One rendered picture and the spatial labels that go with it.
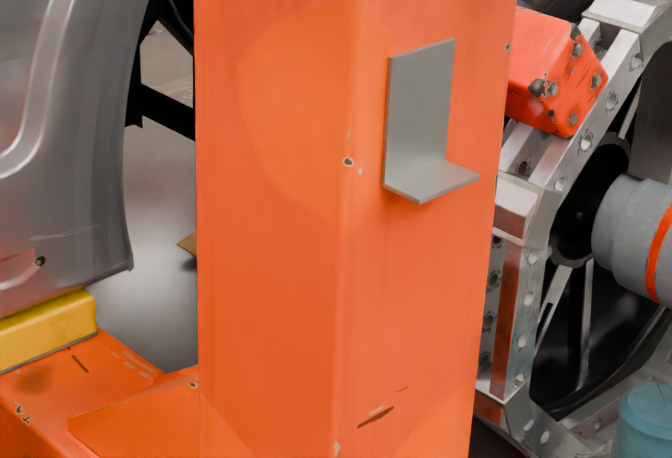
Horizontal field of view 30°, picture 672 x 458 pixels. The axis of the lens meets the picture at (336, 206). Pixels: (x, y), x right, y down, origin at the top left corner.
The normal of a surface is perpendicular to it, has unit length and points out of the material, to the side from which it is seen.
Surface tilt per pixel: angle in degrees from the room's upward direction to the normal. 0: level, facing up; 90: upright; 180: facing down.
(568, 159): 90
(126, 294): 0
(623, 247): 86
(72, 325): 90
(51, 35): 69
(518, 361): 90
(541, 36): 45
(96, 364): 0
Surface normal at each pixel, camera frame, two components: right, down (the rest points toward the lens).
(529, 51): -0.48, -0.43
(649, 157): -0.72, 0.29
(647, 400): 0.04, -0.89
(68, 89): 0.69, 0.35
